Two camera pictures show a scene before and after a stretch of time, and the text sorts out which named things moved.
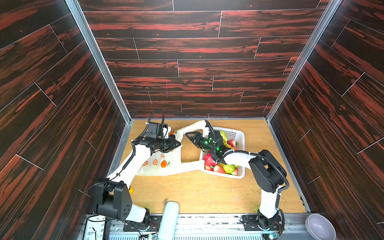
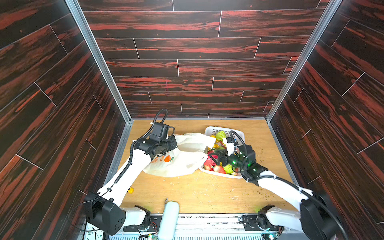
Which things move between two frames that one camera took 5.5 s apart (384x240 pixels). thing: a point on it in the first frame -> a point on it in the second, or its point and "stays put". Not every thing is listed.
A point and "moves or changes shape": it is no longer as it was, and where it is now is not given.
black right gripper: [196, 139] -> [221, 155]
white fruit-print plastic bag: [170, 163] moves or changes shape
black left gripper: [172, 142] stays put
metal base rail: [213, 227] stays put
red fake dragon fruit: [209, 161] stays put
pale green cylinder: [168, 221] stays put
